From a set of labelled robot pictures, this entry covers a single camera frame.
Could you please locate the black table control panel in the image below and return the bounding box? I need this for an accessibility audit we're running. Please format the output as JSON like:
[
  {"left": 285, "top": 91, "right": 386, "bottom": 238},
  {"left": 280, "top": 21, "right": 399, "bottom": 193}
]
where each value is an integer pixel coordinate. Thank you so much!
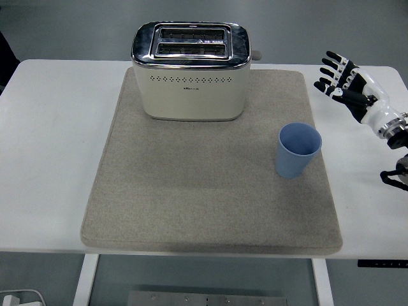
[{"left": 357, "top": 259, "right": 408, "bottom": 268}]

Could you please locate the white table leg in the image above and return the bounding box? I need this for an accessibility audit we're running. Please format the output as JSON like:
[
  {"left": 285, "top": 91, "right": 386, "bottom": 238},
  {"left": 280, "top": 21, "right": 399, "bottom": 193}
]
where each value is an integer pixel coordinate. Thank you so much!
[
  {"left": 71, "top": 254, "right": 100, "bottom": 306},
  {"left": 311, "top": 258, "right": 335, "bottom": 306}
]

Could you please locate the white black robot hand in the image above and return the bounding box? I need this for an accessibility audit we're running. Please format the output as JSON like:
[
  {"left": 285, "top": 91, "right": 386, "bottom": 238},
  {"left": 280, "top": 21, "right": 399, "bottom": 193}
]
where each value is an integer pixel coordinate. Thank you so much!
[{"left": 314, "top": 50, "right": 401, "bottom": 135}]

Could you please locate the beige felt table mat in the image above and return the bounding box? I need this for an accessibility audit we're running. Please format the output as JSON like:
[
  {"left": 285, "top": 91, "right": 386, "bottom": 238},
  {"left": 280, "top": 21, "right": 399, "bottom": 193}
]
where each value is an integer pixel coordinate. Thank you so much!
[{"left": 79, "top": 67, "right": 344, "bottom": 256}]

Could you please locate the white power box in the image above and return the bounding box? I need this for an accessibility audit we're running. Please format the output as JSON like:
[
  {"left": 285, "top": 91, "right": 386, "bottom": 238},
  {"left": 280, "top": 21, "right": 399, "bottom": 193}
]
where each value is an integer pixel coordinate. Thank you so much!
[{"left": 0, "top": 288, "right": 47, "bottom": 306}]

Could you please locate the cream two-slot toaster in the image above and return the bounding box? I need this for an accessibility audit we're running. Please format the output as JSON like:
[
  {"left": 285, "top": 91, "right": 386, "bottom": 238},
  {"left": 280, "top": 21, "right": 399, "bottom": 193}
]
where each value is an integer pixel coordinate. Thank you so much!
[{"left": 131, "top": 21, "right": 265, "bottom": 122}]

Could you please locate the light blue ribbed cup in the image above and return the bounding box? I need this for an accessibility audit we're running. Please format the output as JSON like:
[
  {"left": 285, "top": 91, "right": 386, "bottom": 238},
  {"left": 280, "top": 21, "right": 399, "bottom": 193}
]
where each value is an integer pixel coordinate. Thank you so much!
[{"left": 275, "top": 122, "right": 323, "bottom": 180}]

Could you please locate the person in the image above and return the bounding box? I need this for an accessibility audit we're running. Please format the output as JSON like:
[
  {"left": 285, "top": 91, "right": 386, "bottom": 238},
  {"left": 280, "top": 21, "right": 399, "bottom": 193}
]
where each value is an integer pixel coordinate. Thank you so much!
[{"left": 0, "top": 31, "right": 20, "bottom": 96}]

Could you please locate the grey metal plate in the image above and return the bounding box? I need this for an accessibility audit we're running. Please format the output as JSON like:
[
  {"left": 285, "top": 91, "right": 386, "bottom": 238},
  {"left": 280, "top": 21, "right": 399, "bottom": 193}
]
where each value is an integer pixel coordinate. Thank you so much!
[{"left": 127, "top": 290, "right": 289, "bottom": 306}]

